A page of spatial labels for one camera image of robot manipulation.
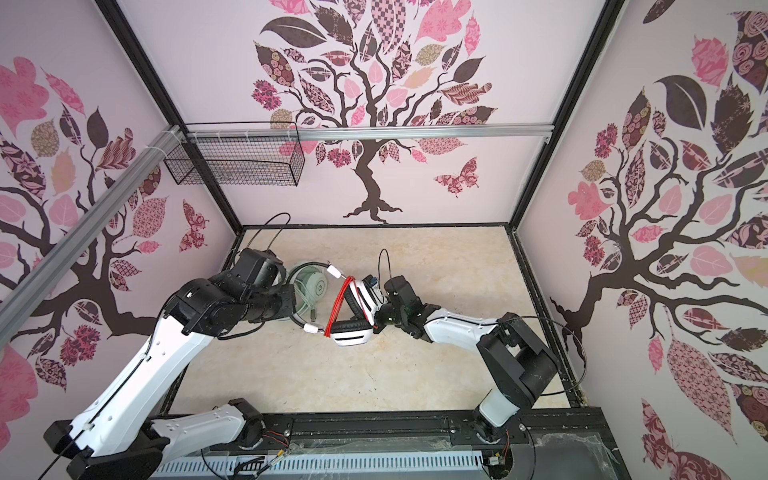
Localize white slotted cable duct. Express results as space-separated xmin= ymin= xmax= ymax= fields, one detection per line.
xmin=152 ymin=451 xmax=488 ymax=479

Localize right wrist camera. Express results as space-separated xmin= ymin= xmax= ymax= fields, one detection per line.
xmin=362 ymin=275 xmax=379 ymax=290

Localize aluminium rail left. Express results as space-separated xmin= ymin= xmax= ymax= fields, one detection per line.
xmin=1 ymin=125 xmax=183 ymax=345

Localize black wire basket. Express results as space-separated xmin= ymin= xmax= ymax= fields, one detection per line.
xmin=164 ymin=120 xmax=305 ymax=187

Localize aluminium rail back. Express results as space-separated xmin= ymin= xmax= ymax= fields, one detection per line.
xmin=186 ymin=123 xmax=554 ymax=141

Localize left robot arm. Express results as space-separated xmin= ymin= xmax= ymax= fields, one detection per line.
xmin=44 ymin=249 xmax=295 ymax=479

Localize mint green white headphones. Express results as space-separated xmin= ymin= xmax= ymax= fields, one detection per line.
xmin=289 ymin=264 xmax=328 ymax=322

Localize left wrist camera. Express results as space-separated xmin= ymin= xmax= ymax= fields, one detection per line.
xmin=232 ymin=248 xmax=286 ymax=289

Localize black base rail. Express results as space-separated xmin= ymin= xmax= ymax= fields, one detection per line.
xmin=179 ymin=408 xmax=630 ymax=479

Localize aluminium rail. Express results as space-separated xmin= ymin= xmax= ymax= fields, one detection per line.
xmin=1 ymin=125 xmax=183 ymax=345
xmin=186 ymin=123 xmax=554 ymax=141

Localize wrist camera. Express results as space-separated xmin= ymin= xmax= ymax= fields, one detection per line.
xmin=362 ymin=275 xmax=379 ymax=290
xmin=232 ymin=248 xmax=286 ymax=289

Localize black white headphones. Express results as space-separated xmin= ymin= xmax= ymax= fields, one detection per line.
xmin=289 ymin=261 xmax=386 ymax=347

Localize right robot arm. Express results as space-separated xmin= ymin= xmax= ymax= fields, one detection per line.
xmin=377 ymin=276 xmax=559 ymax=434

